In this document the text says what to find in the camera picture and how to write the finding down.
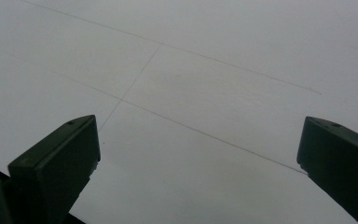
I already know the white table cover sheet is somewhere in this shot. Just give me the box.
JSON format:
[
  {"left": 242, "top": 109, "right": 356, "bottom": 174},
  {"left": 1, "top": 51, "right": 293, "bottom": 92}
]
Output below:
[{"left": 0, "top": 0, "right": 358, "bottom": 224}]

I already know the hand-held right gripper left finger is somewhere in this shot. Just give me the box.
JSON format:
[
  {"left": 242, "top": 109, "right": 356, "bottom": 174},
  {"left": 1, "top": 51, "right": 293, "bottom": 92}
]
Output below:
[{"left": 7, "top": 114, "right": 102, "bottom": 224}]

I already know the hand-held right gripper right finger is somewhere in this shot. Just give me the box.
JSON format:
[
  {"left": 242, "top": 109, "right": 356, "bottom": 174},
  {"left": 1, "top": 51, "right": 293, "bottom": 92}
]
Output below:
[{"left": 296, "top": 116, "right": 358, "bottom": 224}]

